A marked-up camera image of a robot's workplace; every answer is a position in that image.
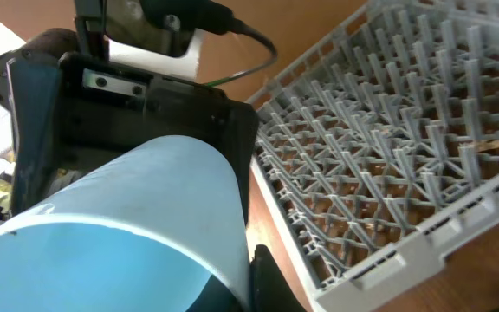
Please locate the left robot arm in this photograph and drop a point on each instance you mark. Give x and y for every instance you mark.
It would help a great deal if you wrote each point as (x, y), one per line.
(78, 112)

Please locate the blue cup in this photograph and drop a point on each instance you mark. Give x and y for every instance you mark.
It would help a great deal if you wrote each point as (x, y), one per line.
(147, 231)

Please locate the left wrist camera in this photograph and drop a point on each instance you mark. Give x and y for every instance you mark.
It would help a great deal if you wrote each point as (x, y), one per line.
(118, 31)

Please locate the grey dishwasher rack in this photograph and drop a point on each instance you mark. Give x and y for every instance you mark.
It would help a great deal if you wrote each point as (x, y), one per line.
(378, 148)

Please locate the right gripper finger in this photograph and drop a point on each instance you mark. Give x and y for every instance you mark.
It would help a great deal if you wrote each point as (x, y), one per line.
(270, 291)

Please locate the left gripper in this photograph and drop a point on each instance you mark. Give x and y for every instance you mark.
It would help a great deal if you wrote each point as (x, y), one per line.
(79, 113)

